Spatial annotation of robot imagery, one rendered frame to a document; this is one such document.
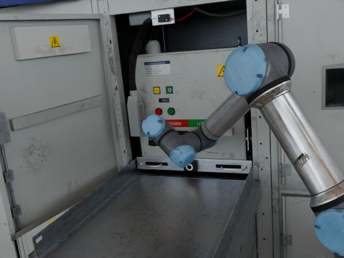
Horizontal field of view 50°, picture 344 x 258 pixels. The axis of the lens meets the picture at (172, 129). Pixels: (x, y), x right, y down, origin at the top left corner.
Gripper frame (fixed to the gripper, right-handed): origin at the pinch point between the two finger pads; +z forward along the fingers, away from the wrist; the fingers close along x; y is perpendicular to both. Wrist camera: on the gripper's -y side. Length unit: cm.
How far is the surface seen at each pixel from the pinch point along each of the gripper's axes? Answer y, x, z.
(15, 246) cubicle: -110, -52, 40
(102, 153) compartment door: -38.1, -3.0, 3.6
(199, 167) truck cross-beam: 3.3, -5.0, 18.5
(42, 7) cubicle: -65, 58, -22
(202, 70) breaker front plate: 7.3, 32.4, -1.7
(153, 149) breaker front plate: -19.0, 2.2, 15.7
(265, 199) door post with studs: 31.8, -16.9, 21.6
